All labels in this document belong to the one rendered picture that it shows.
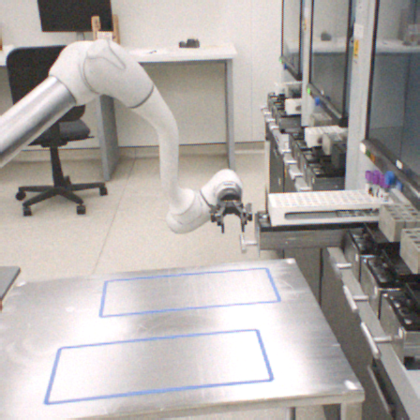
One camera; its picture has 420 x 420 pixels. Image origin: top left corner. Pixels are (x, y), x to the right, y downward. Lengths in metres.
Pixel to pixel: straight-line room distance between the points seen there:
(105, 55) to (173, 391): 0.98
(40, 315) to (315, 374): 0.52
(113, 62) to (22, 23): 3.50
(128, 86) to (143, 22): 3.30
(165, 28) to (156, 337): 4.04
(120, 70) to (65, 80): 0.19
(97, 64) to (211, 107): 3.42
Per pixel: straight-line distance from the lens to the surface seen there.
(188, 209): 1.95
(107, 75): 1.65
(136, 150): 5.14
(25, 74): 3.78
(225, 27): 4.94
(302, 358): 1.01
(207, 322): 1.09
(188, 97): 5.01
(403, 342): 1.14
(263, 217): 1.55
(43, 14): 4.86
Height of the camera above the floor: 1.40
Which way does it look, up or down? 22 degrees down
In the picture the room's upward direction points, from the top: 2 degrees counter-clockwise
